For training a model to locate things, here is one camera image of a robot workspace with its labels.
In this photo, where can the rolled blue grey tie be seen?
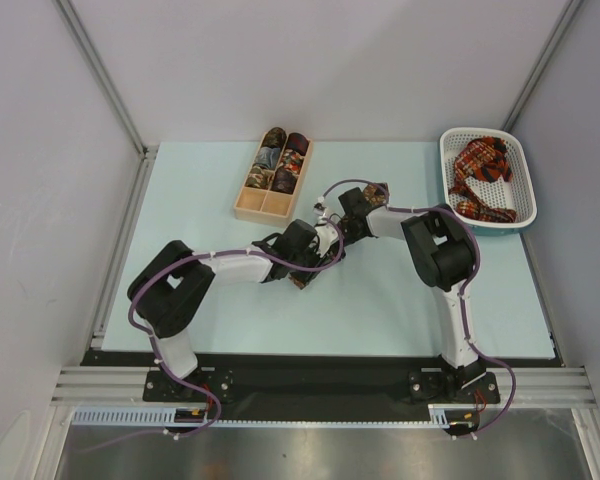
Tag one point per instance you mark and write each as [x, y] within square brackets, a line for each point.
[267, 157]

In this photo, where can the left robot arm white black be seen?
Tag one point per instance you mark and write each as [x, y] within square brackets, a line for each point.
[167, 294]

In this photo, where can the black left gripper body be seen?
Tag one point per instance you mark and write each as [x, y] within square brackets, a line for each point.
[309, 258]

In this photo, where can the rolled colourful patterned tie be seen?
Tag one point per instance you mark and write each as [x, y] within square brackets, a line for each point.
[291, 161]

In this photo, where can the aluminium front rail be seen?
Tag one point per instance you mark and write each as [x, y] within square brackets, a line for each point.
[560, 388]

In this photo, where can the white slotted cable duct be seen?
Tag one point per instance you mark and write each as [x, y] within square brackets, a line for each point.
[180, 417]

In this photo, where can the aluminium corner post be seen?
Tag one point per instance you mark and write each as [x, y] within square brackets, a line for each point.
[559, 32]
[88, 50]

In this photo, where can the wooden compartment box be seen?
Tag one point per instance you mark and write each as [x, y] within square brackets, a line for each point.
[266, 206]

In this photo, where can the rolled dark red tie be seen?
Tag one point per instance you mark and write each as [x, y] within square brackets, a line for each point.
[298, 143]

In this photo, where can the left aluminium side rail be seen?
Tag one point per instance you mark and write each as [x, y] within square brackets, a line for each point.
[119, 253]

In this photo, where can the red plaid tie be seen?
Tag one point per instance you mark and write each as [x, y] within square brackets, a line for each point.
[477, 152]

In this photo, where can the white teal plastic basket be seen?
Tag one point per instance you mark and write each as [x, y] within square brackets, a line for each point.
[517, 194]

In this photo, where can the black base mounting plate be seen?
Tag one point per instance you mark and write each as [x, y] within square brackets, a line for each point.
[307, 388]

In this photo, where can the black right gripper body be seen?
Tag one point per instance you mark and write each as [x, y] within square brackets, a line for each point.
[358, 201]

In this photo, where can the rolled dark purple tie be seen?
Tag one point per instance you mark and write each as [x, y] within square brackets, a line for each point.
[284, 181]

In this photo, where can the brown floral tie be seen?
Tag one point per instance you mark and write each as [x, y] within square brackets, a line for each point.
[376, 194]

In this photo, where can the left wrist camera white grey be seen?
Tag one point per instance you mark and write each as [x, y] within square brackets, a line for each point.
[329, 239]

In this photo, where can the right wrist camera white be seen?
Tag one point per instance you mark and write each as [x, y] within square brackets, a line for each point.
[320, 209]

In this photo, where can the red navy striped tie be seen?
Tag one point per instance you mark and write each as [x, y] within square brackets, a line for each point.
[496, 168]

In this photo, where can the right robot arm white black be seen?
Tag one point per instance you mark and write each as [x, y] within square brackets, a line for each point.
[446, 259]

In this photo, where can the rolled camouflage tie top left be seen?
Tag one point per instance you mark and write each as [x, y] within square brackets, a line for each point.
[274, 138]

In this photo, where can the rolled green camouflage tie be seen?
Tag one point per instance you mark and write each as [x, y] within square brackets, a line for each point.
[259, 178]

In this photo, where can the right aluminium corner post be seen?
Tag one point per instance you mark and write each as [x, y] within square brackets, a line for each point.
[559, 32]

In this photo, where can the left aluminium corner post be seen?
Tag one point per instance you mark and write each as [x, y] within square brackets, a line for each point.
[88, 50]

